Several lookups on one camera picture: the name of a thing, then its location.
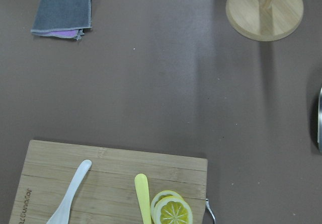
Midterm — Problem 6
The yellow plastic spoon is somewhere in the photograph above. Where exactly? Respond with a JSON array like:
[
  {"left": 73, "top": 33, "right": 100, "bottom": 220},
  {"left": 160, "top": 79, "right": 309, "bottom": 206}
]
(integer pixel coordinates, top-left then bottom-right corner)
[{"left": 134, "top": 173, "right": 151, "bottom": 224}]

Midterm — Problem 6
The white plastic spoon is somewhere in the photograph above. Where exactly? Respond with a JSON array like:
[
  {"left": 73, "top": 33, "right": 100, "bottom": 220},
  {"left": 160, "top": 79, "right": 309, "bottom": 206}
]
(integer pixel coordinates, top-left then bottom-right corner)
[{"left": 47, "top": 160, "right": 92, "bottom": 224}]

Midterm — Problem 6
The metal ice scoop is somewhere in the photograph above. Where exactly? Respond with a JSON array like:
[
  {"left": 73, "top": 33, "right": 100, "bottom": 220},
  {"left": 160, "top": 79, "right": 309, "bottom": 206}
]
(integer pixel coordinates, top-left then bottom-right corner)
[{"left": 317, "top": 89, "right": 322, "bottom": 152}]

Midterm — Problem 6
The rear lemon slice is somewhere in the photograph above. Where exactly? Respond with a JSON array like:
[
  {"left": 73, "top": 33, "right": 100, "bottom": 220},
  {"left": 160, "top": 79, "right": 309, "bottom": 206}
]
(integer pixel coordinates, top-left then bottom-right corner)
[{"left": 150, "top": 190, "right": 182, "bottom": 216}]

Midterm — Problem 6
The lemon slice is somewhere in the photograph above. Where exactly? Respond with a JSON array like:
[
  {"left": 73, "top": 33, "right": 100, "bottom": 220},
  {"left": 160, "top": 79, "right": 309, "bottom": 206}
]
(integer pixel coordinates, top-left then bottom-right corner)
[
  {"left": 150, "top": 190, "right": 182, "bottom": 216},
  {"left": 152, "top": 196, "right": 193, "bottom": 224}
]

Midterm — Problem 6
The bamboo cutting board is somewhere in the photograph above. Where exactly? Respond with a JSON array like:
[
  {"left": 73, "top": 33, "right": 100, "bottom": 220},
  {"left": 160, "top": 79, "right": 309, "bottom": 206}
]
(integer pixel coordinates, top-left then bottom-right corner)
[{"left": 10, "top": 140, "right": 207, "bottom": 223}]

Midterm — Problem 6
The front lemon slice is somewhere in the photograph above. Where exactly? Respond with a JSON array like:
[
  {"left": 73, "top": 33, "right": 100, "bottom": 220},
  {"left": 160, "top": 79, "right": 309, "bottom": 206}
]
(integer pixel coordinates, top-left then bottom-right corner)
[{"left": 152, "top": 196, "right": 193, "bottom": 224}]

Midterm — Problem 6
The grey folded cloth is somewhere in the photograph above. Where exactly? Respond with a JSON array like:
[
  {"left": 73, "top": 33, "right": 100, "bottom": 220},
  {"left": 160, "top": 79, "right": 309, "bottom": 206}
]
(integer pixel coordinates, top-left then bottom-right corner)
[{"left": 31, "top": 0, "right": 92, "bottom": 40}]

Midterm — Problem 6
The round wooden stand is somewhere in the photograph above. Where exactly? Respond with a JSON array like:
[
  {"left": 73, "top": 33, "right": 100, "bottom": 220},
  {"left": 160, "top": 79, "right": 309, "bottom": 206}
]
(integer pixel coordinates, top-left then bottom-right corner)
[{"left": 225, "top": 0, "right": 304, "bottom": 42}]

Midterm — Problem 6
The metal board handle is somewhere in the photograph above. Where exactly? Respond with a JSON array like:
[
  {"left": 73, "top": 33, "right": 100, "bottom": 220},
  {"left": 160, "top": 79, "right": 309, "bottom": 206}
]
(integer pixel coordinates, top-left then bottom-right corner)
[{"left": 205, "top": 198, "right": 217, "bottom": 224}]

